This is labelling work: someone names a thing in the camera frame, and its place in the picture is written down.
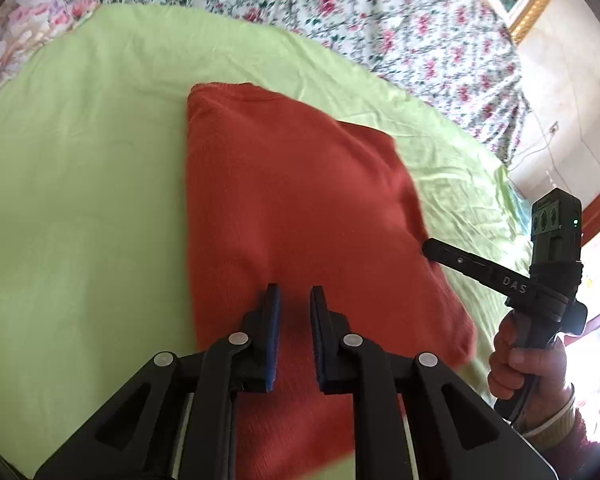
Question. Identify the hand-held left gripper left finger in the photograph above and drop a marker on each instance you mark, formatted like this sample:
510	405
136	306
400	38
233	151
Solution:
272	345

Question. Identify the light green bed sheet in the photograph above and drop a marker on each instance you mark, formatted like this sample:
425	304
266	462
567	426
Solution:
80	185

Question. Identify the orange knit sweater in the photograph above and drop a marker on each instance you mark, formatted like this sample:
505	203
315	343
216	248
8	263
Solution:
290	185

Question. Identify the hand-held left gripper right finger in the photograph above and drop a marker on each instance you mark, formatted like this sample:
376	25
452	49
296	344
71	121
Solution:
320	345

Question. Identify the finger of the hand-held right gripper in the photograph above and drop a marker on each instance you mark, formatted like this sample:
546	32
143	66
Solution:
470	264

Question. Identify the white pink-flowered quilt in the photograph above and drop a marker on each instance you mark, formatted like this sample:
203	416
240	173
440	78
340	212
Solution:
380	20

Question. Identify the person's right hand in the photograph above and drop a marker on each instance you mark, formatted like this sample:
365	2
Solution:
535	365

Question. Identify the person's right forearm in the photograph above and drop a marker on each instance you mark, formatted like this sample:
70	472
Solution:
565	430

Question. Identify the gold picture frame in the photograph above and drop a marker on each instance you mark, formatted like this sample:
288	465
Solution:
535	5

